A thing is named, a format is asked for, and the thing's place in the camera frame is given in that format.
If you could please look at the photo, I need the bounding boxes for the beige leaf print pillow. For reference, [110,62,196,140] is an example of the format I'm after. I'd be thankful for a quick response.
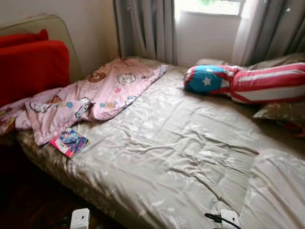
[254,102,305,126]

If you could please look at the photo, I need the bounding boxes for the star striped bolster pillow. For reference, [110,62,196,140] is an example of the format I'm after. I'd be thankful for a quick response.
[183,62,305,104]

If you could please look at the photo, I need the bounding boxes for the beige folded duvet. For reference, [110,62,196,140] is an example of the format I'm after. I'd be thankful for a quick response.
[238,148,305,229]

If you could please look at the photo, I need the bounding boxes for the grey curtain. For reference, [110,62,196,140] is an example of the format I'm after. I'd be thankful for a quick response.
[232,0,305,66]
[113,0,178,65]

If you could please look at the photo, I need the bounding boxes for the beige leaf print bedsheet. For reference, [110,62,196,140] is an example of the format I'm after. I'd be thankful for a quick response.
[17,56,305,229]

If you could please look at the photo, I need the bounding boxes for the bright window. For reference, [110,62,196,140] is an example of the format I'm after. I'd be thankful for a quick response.
[174,0,246,16]

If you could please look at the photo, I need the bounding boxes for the pink cartoon print blanket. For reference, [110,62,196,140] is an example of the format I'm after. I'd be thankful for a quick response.
[0,58,168,146]

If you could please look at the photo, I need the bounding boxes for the colourful picture book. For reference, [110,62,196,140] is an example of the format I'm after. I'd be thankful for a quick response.
[50,128,90,158]

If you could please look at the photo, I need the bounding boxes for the beige upright mattress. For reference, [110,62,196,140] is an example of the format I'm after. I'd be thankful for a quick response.
[0,13,85,83]

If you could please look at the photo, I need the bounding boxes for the large red cushion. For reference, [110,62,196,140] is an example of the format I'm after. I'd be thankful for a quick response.
[0,40,71,108]

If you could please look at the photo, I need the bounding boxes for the small red cushion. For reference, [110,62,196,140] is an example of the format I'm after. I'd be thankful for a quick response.
[0,30,50,48]

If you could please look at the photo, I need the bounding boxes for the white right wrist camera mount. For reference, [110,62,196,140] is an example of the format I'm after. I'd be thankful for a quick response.
[220,210,239,229]

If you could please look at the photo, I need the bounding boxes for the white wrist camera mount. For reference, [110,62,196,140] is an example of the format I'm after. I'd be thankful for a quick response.
[70,208,91,229]
[220,210,239,229]

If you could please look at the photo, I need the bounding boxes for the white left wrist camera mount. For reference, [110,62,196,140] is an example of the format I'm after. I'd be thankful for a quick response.
[70,208,91,229]

